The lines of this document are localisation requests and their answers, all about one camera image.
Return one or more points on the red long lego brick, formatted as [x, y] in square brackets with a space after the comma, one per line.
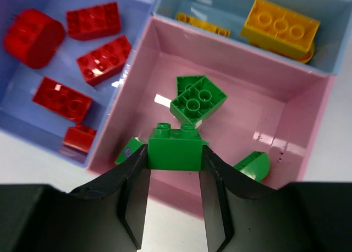
[104, 62]

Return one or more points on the large blue container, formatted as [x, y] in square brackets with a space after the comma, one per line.
[23, 118]

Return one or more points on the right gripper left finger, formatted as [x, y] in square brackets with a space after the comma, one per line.
[105, 214]

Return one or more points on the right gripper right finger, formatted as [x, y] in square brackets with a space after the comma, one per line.
[241, 214]

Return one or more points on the red square lego brick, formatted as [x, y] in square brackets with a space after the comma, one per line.
[79, 137]

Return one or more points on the pink container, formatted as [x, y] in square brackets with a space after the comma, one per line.
[273, 105]

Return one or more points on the yellow curved thin lego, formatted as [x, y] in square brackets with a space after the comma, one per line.
[193, 21]

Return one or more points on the red half round lego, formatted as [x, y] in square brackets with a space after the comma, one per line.
[62, 100]

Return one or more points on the red round printed lego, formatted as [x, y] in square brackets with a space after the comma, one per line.
[34, 38]

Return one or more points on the green small square lego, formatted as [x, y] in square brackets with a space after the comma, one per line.
[175, 149]

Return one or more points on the yellow printed round lego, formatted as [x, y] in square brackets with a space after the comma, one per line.
[306, 58]

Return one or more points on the green curved lego brick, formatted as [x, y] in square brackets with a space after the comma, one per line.
[198, 102]

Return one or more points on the yellow lego brick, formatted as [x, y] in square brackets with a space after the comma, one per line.
[279, 30]

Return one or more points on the small green lego brick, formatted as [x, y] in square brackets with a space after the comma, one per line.
[132, 145]

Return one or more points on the teal container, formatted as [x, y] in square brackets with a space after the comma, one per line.
[331, 39]

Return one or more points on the yellow red green lego stack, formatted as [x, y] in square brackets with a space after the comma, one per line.
[256, 165]

